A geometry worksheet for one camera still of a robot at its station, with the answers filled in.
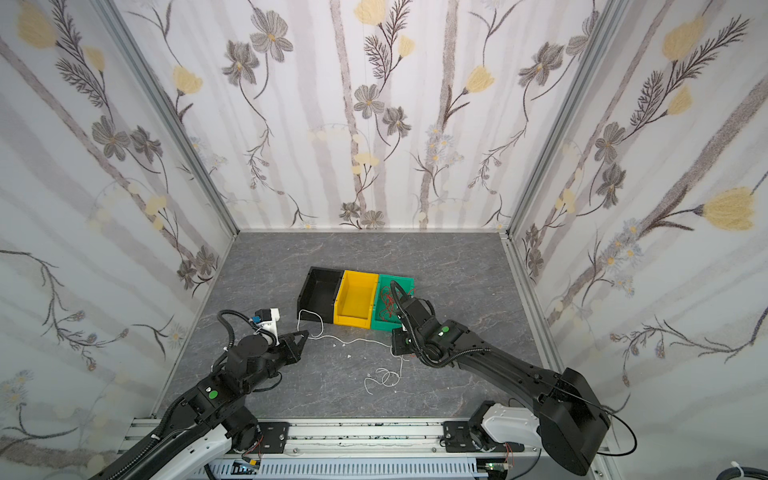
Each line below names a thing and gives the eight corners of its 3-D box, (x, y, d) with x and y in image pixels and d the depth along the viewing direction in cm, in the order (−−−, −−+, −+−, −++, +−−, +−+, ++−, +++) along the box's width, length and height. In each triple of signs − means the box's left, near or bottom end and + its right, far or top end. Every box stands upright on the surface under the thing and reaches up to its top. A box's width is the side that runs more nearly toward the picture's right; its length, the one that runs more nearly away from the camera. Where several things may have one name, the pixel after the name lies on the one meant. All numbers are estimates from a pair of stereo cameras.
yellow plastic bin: (333, 326, 96) (330, 315, 90) (346, 282, 107) (344, 269, 102) (369, 331, 95) (368, 320, 89) (378, 286, 107) (377, 274, 101)
